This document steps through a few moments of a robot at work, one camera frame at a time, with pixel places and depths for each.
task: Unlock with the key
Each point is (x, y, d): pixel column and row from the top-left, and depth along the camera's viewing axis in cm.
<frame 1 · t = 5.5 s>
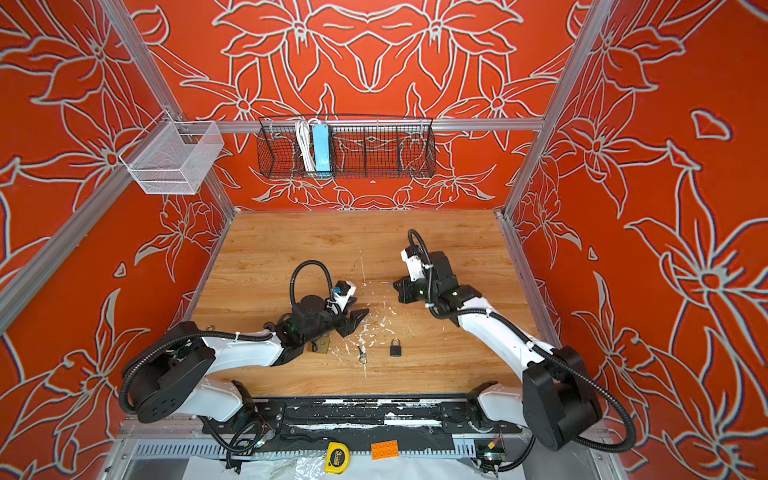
left hand: (361, 303, 83), fingers open
right hand: (389, 283, 82), fingers closed
brass padlock: (320, 341, 77), point 11 cm above the table
small black padlock: (395, 348, 86), on the table

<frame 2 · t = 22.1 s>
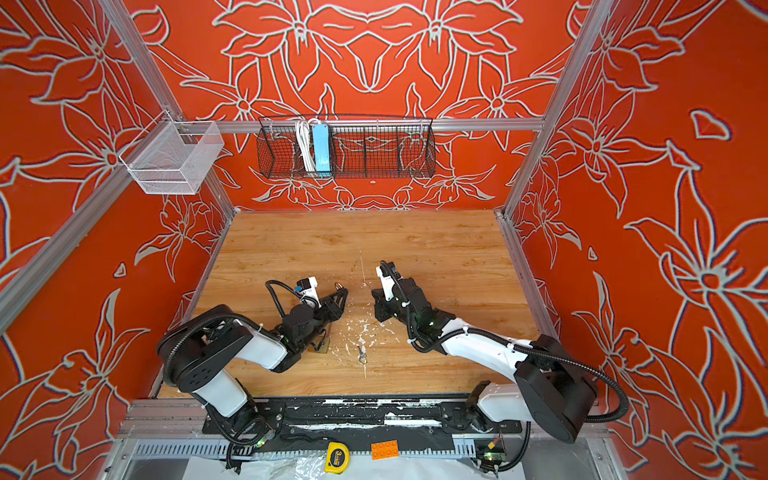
left hand: (346, 291, 86), fingers open
right hand: (367, 292, 81), fingers closed
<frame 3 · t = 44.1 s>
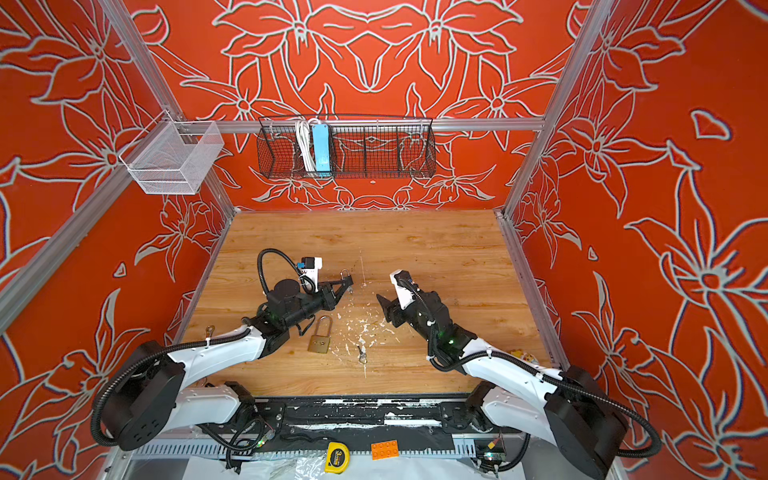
left hand: (348, 282, 79), fingers closed
right hand: (382, 289, 78), fingers open
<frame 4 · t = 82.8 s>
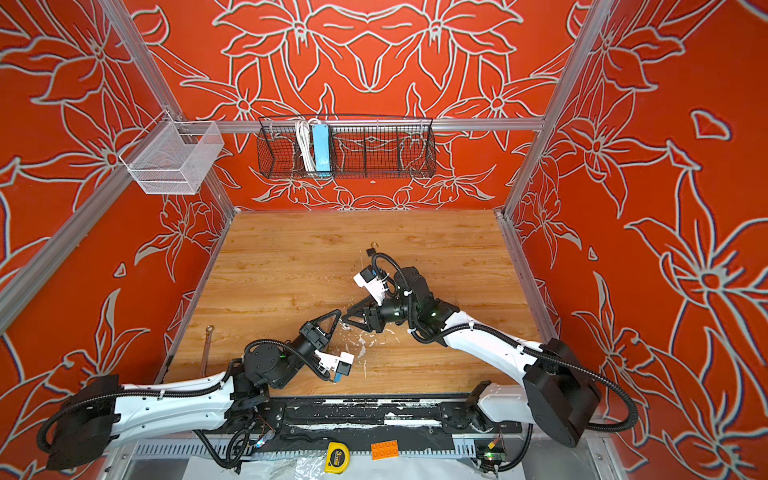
left hand: (329, 303, 68), fingers closed
right hand: (342, 319, 70), fingers open
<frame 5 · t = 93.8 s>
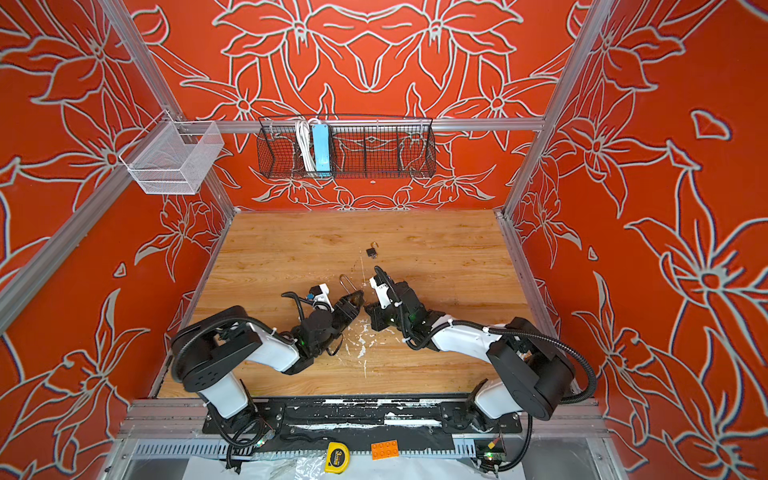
left hand: (364, 296, 84), fingers open
right hand: (360, 309, 84), fingers closed
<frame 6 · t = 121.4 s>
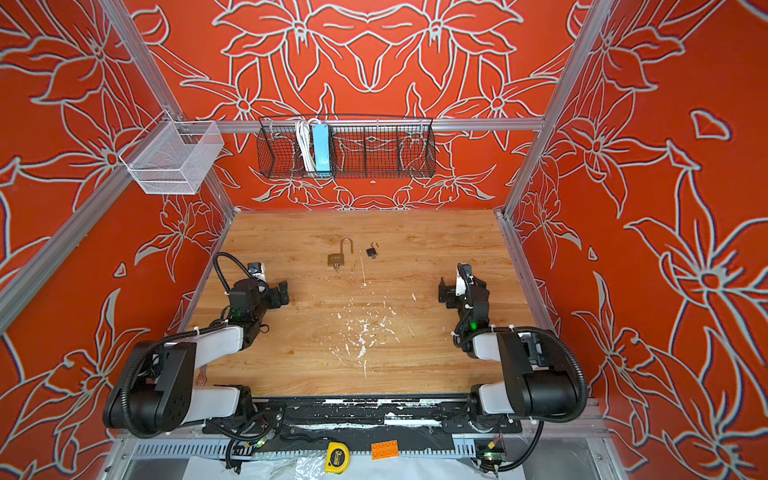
left hand: (269, 282, 92), fingers open
right hand: (455, 276, 90), fingers open
brass padlock: (336, 260, 106), point 2 cm above the table
